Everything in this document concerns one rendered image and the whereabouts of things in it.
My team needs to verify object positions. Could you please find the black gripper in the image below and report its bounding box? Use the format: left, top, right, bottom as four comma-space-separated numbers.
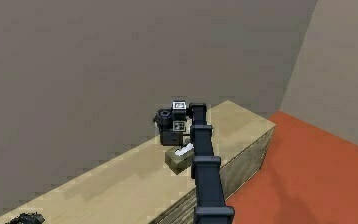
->
152, 108, 185, 147

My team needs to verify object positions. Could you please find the olive green tissue box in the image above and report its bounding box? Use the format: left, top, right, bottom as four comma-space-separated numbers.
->
164, 143, 195, 176

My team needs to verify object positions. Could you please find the beige wooden sideboard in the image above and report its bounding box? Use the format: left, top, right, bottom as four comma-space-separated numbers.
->
0, 99, 277, 224

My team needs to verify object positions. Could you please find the black lumpy object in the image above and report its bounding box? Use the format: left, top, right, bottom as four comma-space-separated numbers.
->
5, 212, 47, 224

